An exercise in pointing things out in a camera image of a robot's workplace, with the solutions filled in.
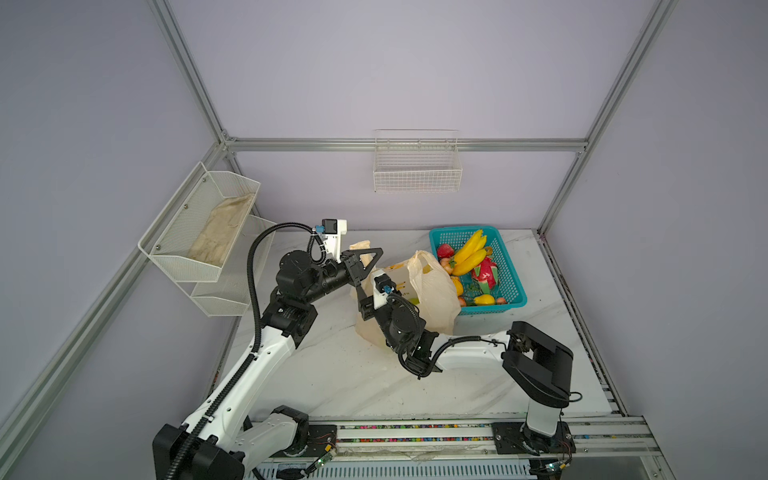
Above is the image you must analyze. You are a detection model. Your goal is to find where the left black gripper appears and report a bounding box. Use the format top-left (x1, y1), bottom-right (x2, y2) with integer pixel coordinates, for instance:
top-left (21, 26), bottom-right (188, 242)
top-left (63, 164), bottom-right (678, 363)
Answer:
top-left (303, 247), bottom-right (382, 306)

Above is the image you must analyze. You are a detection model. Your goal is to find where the cream banana print plastic bag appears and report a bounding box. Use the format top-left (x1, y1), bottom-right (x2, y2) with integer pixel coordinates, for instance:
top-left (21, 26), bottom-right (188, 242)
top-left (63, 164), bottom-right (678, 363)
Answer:
top-left (362, 250), bottom-right (461, 335)

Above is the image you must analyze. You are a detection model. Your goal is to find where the teal plastic fruit basket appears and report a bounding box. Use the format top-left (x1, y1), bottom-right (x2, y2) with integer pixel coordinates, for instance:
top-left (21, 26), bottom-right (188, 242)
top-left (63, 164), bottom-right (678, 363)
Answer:
top-left (429, 226), bottom-right (527, 316)

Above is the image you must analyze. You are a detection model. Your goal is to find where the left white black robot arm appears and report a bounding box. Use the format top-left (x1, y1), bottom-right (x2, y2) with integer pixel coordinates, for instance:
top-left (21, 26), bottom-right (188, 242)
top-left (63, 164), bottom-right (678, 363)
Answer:
top-left (152, 248), bottom-right (383, 479)

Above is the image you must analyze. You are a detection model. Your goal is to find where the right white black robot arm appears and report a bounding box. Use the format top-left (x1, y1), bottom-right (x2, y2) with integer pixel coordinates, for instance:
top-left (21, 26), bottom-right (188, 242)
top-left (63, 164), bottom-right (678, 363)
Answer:
top-left (358, 291), bottom-right (574, 455)

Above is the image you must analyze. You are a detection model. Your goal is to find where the red fake strawberry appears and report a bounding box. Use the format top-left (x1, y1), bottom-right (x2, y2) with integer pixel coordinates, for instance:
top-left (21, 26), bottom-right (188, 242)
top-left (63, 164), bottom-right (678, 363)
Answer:
top-left (436, 243), bottom-right (455, 260)

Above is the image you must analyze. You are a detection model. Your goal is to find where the small yellow fake banana bunch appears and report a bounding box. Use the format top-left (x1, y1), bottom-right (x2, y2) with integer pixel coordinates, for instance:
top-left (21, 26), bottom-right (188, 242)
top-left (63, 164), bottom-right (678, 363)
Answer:
top-left (449, 230), bottom-right (488, 277)

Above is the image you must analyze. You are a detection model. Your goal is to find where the pink green fake dragon fruit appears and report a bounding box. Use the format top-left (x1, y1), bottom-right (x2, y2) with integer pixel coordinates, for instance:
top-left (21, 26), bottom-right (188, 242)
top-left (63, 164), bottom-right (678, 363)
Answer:
top-left (472, 257), bottom-right (499, 294)

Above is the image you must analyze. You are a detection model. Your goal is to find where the white mesh lower shelf bin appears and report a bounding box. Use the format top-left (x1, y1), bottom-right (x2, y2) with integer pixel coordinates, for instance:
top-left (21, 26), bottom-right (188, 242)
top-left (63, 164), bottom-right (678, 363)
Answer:
top-left (179, 215), bottom-right (275, 317)

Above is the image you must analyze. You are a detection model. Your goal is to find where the white mesh shelf bin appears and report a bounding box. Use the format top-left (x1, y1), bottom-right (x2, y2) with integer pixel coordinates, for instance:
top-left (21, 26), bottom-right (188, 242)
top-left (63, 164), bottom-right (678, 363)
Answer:
top-left (138, 163), bottom-right (260, 283)
top-left (179, 215), bottom-right (275, 317)

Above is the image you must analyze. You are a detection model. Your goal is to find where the beige cloth in bin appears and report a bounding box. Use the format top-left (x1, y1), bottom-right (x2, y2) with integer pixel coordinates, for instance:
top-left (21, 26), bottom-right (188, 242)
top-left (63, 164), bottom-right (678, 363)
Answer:
top-left (188, 193), bottom-right (256, 267)

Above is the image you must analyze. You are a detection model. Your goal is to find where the white mesh upper shelf bin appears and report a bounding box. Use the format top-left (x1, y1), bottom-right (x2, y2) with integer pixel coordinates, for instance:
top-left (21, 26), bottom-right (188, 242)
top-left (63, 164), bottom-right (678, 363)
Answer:
top-left (138, 163), bottom-right (260, 283)

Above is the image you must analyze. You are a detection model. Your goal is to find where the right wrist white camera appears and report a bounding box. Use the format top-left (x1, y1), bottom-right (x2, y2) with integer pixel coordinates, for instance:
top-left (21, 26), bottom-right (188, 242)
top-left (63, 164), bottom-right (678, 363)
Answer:
top-left (372, 269), bottom-right (397, 310)

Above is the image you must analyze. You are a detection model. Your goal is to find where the wrist white camera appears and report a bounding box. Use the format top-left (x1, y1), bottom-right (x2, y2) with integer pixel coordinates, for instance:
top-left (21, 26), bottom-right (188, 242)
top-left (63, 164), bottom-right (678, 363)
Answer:
top-left (372, 269), bottom-right (397, 310)
top-left (320, 219), bottom-right (348, 261)

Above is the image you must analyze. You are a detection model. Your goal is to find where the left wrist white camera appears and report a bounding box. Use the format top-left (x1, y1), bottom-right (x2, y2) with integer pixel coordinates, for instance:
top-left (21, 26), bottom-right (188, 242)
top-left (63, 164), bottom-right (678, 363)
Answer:
top-left (320, 219), bottom-right (348, 261)

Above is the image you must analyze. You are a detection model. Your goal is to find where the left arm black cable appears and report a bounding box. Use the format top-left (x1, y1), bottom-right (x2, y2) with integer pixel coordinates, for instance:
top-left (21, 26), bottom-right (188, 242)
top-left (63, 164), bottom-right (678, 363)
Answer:
top-left (161, 221), bottom-right (328, 480)

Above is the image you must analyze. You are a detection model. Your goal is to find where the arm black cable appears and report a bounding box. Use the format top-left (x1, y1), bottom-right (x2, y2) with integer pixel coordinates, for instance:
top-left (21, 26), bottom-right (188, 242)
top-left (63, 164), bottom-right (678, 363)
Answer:
top-left (161, 221), bottom-right (328, 480)
top-left (397, 334), bottom-right (508, 380)

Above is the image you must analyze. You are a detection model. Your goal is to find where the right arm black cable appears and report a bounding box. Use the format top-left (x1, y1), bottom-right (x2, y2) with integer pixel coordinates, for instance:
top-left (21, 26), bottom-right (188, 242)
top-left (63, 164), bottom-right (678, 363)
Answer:
top-left (397, 334), bottom-right (508, 380)

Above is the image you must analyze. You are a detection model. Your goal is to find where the white wire wall basket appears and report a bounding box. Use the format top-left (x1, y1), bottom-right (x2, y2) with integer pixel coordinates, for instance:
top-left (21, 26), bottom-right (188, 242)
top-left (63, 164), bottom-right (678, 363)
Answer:
top-left (373, 129), bottom-right (463, 193)

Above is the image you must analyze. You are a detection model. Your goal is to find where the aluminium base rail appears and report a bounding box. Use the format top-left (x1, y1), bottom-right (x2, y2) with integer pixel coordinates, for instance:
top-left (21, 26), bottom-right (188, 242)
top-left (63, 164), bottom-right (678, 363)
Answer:
top-left (157, 415), bottom-right (676, 480)

